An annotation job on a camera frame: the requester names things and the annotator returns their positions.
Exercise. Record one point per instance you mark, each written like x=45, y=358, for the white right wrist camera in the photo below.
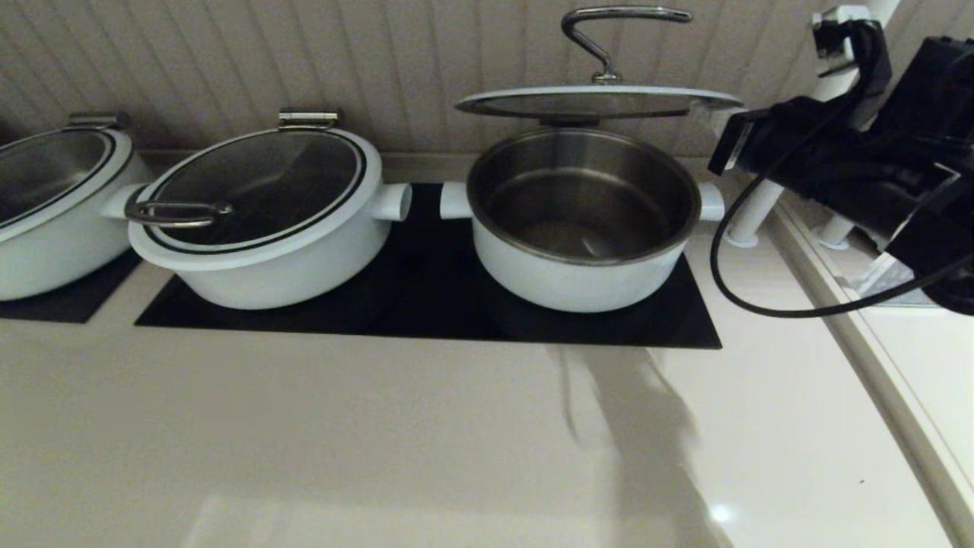
x=833, y=38

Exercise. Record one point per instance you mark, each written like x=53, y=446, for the white pot steel interior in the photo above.
x=289, y=278
x=46, y=259
x=578, y=285

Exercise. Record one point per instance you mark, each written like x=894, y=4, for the large black glass cooktop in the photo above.
x=426, y=304

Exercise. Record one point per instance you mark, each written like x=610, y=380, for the small black glass cooktop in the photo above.
x=68, y=304

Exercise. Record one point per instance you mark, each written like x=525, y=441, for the glass lid white rim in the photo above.
x=259, y=175
x=593, y=103

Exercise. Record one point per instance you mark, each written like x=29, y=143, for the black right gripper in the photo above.
x=791, y=144

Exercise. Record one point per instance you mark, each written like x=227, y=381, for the white pot far corner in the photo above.
x=46, y=167

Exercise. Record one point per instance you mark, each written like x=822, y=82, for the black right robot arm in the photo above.
x=928, y=152

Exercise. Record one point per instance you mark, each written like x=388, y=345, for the light blue patterned box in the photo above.
x=890, y=285

